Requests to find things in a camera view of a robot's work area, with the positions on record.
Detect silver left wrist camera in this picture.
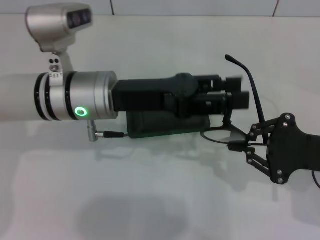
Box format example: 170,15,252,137
25,2,94,87

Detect black glasses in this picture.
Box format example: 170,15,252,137
200,54,271,149

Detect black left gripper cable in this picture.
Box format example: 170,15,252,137
86,119,131,143

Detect green glasses case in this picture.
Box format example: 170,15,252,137
126,109,212,140

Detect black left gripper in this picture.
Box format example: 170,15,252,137
111,72,200,120

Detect right gripper cable with connector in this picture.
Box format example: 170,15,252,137
311,171,320,189

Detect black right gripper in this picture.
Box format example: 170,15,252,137
192,90,320,186

